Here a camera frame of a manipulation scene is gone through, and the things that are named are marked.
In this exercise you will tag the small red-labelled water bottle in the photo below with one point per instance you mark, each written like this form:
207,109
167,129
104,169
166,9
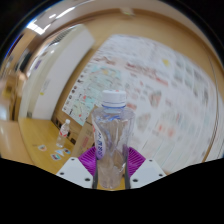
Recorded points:
63,133

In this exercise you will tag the printed paper wall posters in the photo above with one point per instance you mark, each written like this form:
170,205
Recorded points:
166,100

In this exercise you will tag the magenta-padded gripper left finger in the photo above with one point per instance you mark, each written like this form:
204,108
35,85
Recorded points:
75,170

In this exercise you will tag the small colourful sticker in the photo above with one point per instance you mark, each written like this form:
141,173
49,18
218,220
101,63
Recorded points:
42,147
56,156

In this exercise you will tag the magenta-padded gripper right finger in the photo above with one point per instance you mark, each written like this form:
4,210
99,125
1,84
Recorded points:
143,168

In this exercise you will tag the clear white-capped plastic bottle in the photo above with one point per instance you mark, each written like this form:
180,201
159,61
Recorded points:
113,140

